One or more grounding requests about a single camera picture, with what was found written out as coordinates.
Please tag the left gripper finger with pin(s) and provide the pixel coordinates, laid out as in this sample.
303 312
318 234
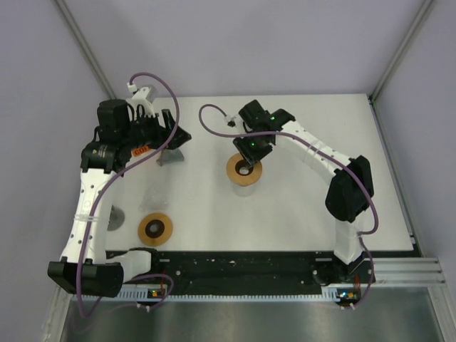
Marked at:
168 119
180 137

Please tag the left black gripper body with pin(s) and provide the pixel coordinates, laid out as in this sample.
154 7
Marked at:
146 132

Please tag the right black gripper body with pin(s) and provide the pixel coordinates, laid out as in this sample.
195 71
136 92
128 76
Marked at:
252 145

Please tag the wooden rimmed glass dripper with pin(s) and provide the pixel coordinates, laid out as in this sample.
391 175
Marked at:
241 173

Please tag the orange white coffee filter bag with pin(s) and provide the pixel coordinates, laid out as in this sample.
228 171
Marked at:
140 151

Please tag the glass carafe with wooden collar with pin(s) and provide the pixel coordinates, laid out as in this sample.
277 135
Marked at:
243 191

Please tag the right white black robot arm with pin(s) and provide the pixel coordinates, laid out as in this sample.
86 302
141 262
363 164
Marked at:
349 179

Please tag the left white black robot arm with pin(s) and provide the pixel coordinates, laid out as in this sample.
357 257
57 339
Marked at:
83 267

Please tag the grey metal cone filter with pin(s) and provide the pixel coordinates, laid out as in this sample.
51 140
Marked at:
170 156

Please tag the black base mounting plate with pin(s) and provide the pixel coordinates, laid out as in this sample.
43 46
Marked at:
255 273

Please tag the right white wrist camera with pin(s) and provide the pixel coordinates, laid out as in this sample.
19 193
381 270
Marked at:
233 121

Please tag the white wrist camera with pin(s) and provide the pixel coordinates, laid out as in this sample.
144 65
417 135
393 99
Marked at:
233 121
144 96

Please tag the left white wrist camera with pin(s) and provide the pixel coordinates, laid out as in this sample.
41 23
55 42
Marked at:
144 96

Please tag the grey slotted cable duct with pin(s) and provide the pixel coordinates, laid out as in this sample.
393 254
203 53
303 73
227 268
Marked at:
144 294

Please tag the aluminium frame rail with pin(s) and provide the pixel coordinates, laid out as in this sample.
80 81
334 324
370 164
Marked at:
408 272

